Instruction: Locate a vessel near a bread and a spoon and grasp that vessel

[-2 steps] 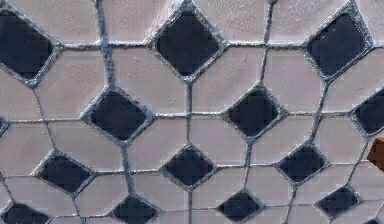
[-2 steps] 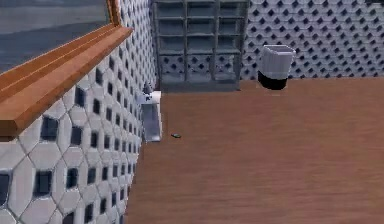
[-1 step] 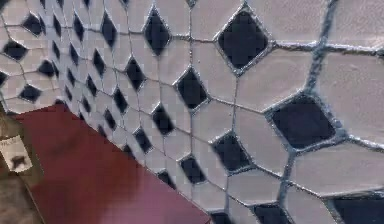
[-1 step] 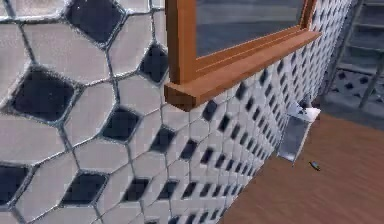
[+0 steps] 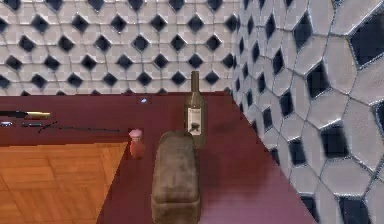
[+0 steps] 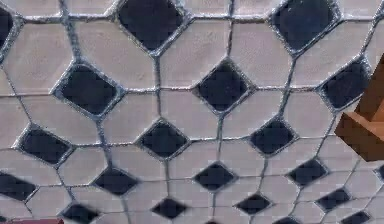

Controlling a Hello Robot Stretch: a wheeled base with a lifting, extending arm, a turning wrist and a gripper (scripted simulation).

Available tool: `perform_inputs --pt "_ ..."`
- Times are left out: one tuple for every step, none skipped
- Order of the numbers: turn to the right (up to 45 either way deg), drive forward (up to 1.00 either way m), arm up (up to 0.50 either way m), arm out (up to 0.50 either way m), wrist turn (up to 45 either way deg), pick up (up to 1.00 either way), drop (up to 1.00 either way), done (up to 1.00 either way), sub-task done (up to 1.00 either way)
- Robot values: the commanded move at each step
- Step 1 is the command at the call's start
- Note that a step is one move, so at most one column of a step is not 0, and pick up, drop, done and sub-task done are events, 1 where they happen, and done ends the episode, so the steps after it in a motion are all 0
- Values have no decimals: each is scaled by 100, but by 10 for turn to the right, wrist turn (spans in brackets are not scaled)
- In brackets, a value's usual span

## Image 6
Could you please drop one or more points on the brown wooden furniture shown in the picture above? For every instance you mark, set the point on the brown wooden furniture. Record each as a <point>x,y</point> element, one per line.
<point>365,133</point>

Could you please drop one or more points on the dark red flat object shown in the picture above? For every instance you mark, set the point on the dark red flat object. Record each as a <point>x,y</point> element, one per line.
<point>33,221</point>

